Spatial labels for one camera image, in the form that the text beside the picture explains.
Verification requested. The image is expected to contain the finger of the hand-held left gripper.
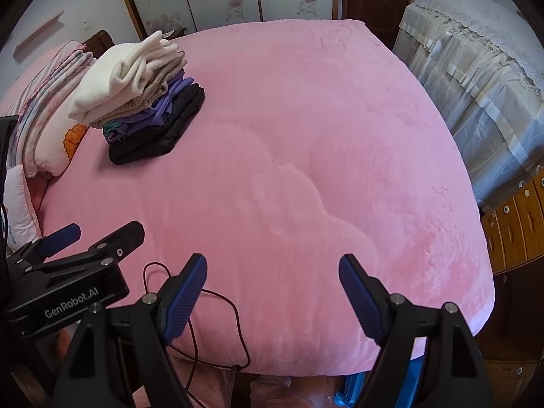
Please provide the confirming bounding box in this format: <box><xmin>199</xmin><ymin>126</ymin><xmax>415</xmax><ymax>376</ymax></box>
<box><xmin>8</xmin><ymin>223</ymin><xmax>82</xmax><ymax>264</ymax></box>
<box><xmin>17</xmin><ymin>221</ymin><xmax>146</xmax><ymax>277</ymax></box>

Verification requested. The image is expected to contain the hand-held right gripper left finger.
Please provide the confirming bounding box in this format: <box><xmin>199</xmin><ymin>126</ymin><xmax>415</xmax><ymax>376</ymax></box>
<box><xmin>51</xmin><ymin>253</ymin><xmax>209</xmax><ymax>408</ymax></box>

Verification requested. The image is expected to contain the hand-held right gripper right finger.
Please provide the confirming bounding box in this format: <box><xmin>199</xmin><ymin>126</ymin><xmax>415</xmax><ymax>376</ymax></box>
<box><xmin>338</xmin><ymin>254</ymin><xmax>489</xmax><ymax>408</ymax></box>

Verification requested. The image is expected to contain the white fluffy cardigan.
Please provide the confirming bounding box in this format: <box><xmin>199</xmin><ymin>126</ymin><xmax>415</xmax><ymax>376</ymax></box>
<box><xmin>68</xmin><ymin>30</ymin><xmax>188</xmax><ymax>128</ymax></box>

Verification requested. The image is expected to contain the pink printed pillow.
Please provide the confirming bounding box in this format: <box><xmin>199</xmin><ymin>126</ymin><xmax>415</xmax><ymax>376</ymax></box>
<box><xmin>4</xmin><ymin>164</ymin><xmax>43</xmax><ymax>251</ymax></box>

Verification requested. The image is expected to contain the blue plastic stool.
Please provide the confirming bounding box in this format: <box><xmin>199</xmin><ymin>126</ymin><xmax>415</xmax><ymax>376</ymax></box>
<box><xmin>336</xmin><ymin>348</ymin><xmax>483</xmax><ymax>408</ymax></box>

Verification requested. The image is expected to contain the folded black garment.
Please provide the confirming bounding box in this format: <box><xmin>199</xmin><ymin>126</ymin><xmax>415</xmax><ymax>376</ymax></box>
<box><xmin>108</xmin><ymin>84</ymin><xmax>207</xmax><ymax>166</ymax></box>

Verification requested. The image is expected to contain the folded pink printed quilt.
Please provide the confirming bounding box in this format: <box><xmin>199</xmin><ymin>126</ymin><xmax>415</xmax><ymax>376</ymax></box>
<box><xmin>0</xmin><ymin>40</ymin><xmax>98</xmax><ymax>179</ymax></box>

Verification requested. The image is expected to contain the folded purple garment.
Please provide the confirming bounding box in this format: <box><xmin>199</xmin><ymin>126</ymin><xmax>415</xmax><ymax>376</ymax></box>
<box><xmin>104</xmin><ymin>74</ymin><xmax>196</xmax><ymax>141</ymax></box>

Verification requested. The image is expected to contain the folded beige knitted sweater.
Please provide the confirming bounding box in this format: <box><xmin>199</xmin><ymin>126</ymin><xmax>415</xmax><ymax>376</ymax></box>
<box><xmin>89</xmin><ymin>62</ymin><xmax>188</xmax><ymax>129</ymax></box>

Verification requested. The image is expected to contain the pink fleece bed blanket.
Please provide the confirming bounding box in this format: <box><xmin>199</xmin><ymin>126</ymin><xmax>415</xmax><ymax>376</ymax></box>
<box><xmin>36</xmin><ymin>19</ymin><xmax>498</xmax><ymax>379</ymax></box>

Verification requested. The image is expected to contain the wooden drawer cabinet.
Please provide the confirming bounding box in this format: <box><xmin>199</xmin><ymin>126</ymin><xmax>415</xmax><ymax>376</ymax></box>
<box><xmin>478</xmin><ymin>166</ymin><xmax>544</xmax><ymax>392</ymax></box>

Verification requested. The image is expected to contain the dark wooden headboard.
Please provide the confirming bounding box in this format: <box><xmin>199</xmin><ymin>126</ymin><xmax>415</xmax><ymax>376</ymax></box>
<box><xmin>81</xmin><ymin>30</ymin><xmax>115</xmax><ymax>58</ymax></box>

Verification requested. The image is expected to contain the white lace covered furniture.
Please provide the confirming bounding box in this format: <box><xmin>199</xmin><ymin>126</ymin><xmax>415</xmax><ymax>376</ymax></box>
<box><xmin>391</xmin><ymin>0</ymin><xmax>544</xmax><ymax>207</ymax></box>

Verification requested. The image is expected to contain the dark wooden door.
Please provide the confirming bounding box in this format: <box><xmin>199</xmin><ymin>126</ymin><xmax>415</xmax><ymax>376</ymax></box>
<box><xmin>340</xmin><ymin>0</ymin><xmax>415</xmax><ymax>49</ymax></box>

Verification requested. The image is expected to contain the black cable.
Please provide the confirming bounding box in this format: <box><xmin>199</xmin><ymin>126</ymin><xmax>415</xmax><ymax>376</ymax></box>
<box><xmin>142</xmin><ymin>261</ymin><xmax>251</xmax><ymax>375</ymax></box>

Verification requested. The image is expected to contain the wooden wall shelf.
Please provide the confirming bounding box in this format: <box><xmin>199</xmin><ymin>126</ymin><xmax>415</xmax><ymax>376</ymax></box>
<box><xmin>13</xmin><ymin>11</ymin><xmax>64</xmax><ymax>58</ymax></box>

